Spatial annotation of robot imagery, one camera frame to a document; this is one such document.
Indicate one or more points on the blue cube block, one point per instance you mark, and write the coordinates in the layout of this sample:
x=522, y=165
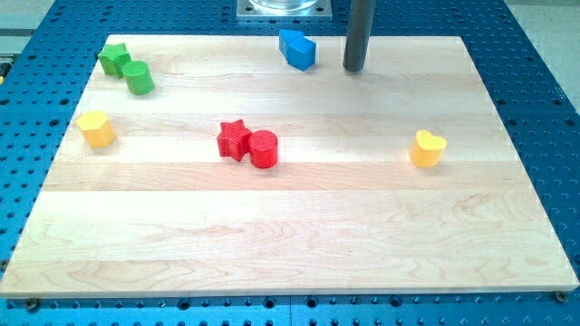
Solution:
x=301, y=53

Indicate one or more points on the yellow hexagon block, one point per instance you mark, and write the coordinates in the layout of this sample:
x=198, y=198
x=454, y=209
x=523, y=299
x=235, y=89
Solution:
x=96, y=127

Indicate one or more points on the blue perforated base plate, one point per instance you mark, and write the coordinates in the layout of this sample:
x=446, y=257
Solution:
x=526, y=52

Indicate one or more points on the green cylinder block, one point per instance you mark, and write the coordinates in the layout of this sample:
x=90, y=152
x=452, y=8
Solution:
x=138, y=78

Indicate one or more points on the light wooden board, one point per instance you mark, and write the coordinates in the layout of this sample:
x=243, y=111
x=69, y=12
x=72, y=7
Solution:
x=343, y=211

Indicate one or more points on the yellow heart block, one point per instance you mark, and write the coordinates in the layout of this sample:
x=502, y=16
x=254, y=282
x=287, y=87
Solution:
x=427, y=149

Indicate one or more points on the red cylinder block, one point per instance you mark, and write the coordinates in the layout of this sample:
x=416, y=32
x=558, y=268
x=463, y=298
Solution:
x=263, y=149

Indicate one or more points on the green star block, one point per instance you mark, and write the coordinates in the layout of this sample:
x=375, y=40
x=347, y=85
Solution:
x=113, y=57

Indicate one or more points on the red star block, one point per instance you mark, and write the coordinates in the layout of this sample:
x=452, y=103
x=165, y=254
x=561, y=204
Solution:
x=232, y=139

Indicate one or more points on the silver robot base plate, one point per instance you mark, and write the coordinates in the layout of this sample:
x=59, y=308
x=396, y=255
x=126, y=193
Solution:
x=272, y=9

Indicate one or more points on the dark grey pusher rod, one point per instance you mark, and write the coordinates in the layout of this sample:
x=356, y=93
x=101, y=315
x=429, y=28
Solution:
x=358, y=34

